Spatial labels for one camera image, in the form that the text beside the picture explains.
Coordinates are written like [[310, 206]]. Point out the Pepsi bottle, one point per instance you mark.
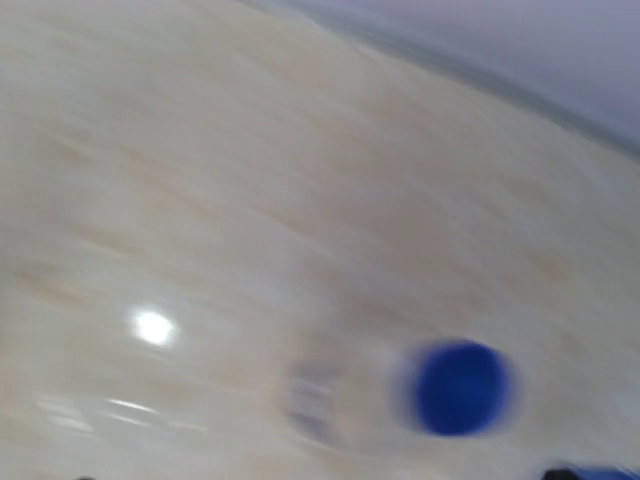
[[378, 398]]

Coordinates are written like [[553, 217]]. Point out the blue label water bottle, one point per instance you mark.
[[589, 473]]

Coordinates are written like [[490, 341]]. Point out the blue Pepsi bottle cap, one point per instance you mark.
[[456, 388]]

